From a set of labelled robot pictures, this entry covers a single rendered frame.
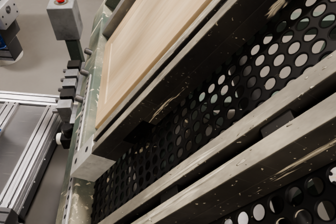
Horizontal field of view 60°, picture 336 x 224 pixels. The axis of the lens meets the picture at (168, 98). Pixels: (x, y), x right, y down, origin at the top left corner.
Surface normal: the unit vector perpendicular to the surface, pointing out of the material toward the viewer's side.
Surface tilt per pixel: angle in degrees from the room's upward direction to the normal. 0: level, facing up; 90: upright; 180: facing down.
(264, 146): 54
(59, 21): 90
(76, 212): 36
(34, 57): 0
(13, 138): 0
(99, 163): 90
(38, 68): 0
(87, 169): 90
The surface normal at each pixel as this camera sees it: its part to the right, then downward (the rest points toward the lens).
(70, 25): 0.07, 0.73
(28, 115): 0.00, -0.68
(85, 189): 0.59, -0.58
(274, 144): -0.80, -0.36
